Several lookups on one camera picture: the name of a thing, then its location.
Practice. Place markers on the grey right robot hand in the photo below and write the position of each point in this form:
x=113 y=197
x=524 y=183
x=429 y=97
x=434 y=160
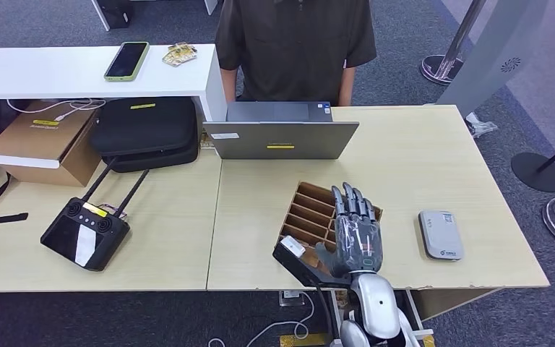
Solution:
x=356 y=244

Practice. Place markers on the wooden card organiser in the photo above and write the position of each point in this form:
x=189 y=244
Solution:
x=306 y=210

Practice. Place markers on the orange hotel card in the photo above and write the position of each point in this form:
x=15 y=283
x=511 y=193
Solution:
x=178 y=59
x=182 y=47

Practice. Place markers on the person's left forearm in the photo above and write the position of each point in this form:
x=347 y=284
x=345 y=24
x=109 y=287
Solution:
x=348 y=88

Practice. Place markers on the person's right forearm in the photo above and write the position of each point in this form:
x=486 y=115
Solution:
x=229 y=86

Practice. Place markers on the person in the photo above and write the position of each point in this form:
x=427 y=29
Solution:
x=296 y=48

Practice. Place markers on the silver floor socket box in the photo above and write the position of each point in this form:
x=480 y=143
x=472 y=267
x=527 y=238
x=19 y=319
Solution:
x=290 y=298

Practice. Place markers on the white open drawer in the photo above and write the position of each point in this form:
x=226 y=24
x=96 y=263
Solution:
x=414 y=316

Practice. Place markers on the gold floor tape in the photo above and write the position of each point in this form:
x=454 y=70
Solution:
x=306 y=341

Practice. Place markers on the grey laptop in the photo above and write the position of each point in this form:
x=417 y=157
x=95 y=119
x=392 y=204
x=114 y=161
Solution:
x=281 y=139

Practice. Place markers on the clear plastic wrapper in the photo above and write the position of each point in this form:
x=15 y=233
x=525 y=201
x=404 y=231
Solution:
x=478 y=127

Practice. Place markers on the printed paper packet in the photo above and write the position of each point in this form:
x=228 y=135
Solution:
x=207 y=140

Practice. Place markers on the black-based stanchion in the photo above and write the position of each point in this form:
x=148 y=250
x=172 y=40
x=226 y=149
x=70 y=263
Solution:
x=536 y=172

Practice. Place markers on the grey sign panel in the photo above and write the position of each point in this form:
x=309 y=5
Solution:
x=497 y=62

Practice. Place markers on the black zip carrying case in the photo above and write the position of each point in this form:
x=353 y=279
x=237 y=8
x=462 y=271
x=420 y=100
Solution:
x=142 y=128

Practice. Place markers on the black remote controller with antennas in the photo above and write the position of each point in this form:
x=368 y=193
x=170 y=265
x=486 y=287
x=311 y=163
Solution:
x=84 y=234

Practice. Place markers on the green-cased smartphone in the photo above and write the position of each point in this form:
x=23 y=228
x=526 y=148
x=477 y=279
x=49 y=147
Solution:
x=126 y=61

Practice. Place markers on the brown cardboard box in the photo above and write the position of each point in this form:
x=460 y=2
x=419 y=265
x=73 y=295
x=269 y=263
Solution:
x=40 y=143

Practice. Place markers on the black box under table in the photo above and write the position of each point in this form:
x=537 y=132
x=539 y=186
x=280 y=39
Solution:
x=114 y=14

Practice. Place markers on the white counter shelf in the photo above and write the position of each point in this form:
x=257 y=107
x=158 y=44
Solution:
x=43 y=72

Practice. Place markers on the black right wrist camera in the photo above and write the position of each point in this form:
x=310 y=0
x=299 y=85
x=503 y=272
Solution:
x=301 y=263

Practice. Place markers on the chrome stanchion post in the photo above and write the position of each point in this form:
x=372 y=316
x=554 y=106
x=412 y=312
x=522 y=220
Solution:
x=437 y=71

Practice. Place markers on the white table frame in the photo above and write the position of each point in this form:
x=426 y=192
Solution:
x=100 y=16

